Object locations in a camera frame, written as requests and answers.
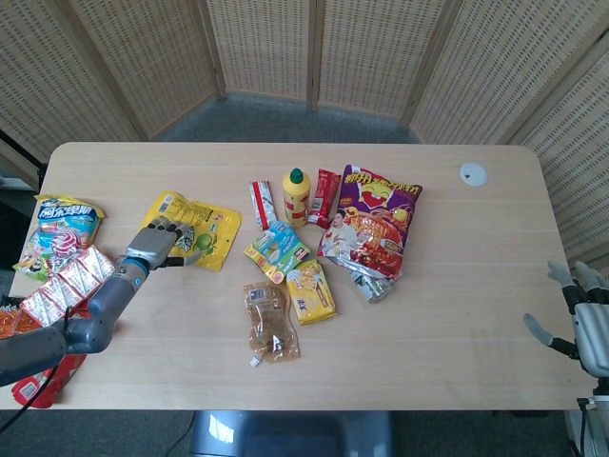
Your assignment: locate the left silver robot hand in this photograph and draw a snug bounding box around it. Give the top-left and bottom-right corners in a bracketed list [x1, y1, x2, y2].
[124, 215, 197, 273]

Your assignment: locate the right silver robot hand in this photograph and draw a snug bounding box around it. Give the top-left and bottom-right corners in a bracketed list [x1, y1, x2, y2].
[522, 259, 609, 377]

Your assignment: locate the yellow lime candy pouch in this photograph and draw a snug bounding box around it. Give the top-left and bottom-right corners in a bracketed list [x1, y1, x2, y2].
[144, 190, 244, 272]

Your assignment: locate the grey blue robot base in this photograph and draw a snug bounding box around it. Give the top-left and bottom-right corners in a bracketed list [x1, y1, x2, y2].
[188, 409, 396, 457]

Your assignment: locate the white red snack stick packet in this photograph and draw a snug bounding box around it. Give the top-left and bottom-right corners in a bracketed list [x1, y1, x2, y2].
[248, 180, 278, 230]

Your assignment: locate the green panda snack pack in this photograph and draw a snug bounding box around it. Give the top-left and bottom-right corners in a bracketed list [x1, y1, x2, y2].
[12, 256, 54, 283]

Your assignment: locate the orange snack bag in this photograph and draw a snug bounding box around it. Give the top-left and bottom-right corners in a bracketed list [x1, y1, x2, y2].
[0, 294, 49, 342]

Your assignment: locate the red snack bag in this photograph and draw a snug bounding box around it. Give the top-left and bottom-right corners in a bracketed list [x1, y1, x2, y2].
[10, 304, 91, 409]

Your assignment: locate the silver foil packet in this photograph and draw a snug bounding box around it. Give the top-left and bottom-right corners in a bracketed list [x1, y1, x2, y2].
[327, 254, 382, 287]

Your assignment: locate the blue lollipop candy bag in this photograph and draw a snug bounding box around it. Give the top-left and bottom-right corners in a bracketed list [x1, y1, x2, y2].
[26, 193, 108, 268]

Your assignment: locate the red white packet strip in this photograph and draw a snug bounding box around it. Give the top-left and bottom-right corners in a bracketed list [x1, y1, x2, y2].
[18, 245, 118, 329]

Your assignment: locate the blue green yellow carton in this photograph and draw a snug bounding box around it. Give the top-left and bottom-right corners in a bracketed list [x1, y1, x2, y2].
[244, 220, 311, 282]

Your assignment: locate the clear brown spout pouch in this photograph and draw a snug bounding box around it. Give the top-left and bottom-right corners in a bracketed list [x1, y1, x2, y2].
[243, 280, 302, 368]

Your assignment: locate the yellow squeeze bottle green cap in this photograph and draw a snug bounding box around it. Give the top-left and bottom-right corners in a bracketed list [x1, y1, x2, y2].
[282, 168, 319, 229]

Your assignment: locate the black stand bar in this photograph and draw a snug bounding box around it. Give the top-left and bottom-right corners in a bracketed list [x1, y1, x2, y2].
[0, 128, 49, 172]

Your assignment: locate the yellow cracker pack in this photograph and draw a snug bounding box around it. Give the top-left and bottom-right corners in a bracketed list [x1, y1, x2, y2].
[285, 259, 339, 327]

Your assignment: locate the small red sachet packet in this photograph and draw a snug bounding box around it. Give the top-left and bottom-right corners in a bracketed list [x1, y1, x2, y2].
[306, 169, 342, 230]

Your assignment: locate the white round table grommet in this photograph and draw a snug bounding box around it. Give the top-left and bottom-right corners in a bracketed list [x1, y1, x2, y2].
[459, 162, 489, 188]

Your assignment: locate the green white cylindrical pack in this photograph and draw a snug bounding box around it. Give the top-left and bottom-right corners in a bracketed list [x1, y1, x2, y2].
[354, 275, 399, 305]

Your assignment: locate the purple red chips bag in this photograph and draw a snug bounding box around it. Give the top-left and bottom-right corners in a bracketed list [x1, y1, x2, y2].
[317, 163, 423, 281]

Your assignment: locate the woven folding screen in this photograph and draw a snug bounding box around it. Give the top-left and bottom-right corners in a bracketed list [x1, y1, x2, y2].
[0, 0, 609, 268]

